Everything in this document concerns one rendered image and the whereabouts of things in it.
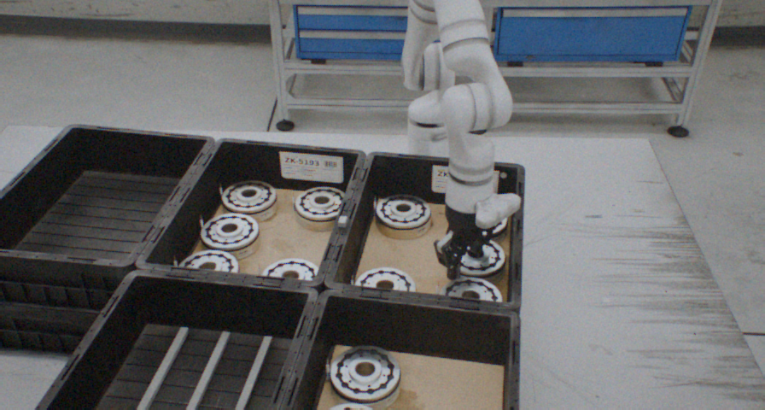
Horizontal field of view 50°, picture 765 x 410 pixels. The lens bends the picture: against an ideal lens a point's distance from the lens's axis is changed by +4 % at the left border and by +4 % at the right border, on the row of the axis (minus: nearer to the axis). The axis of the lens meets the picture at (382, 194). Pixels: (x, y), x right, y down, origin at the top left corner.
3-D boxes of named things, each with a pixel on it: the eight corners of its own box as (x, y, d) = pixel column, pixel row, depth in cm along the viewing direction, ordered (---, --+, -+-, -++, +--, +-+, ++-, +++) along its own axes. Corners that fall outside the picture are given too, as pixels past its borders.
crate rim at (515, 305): (368, 161, 154) (368, 149, 153) (524, 174, 150) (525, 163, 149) (322, 299, 122) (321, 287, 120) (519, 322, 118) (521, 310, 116)
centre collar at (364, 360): (349, 358, 118) (349, 354, 118) (382, 359, 118) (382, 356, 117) (347, 383, 114) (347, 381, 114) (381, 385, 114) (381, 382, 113)
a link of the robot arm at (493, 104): (522, 120, 116) (505, 27, 117) (464, 127, 114) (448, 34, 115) (505, 130, 122) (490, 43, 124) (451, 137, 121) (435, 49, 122)
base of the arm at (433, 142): (404, 178, 178) (404, 109, 169) (443, 173, 179) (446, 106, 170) (411, 200, 170) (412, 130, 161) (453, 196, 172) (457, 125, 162)
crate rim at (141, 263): (219, 147, 158) (218, 136, 157) (368, 161, 154) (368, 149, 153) (133, 279, 126) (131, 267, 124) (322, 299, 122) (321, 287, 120)
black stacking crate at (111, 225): (83, 173, 167) (70, 125, 161) (224, 187, 163) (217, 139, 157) (-38, 307, 135) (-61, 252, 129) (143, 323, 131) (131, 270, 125)
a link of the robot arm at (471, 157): (445, 190, 121) (499, 182, 123) (450, 101, 112) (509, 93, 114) (431, 166, 127) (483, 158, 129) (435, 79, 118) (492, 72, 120)
